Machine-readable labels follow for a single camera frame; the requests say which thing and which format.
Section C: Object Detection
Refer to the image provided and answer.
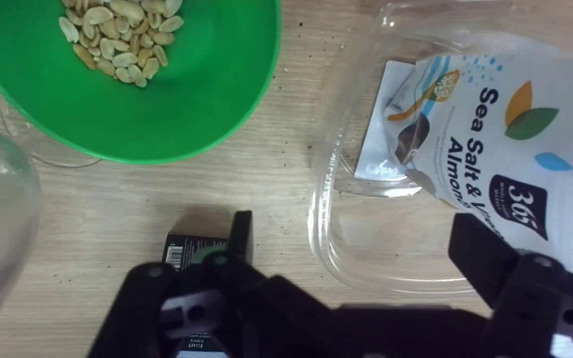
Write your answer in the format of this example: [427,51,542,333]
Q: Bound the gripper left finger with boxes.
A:
[87,210,339,358]

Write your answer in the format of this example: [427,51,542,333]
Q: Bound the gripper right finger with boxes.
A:
[449,213,573,358]

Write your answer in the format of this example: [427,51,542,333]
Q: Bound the clear plastic bowl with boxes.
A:
[308,0,573,296]

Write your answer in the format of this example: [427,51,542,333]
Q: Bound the green plastic bowl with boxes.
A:
[0,0,282,165]

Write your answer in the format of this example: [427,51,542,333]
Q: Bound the small black box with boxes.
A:
[162,234,229,358]

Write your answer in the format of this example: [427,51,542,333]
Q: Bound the white snack packet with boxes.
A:
[354,54,573,358]

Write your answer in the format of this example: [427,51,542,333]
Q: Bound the heap of peanuts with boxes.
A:
[58,0,185,89]

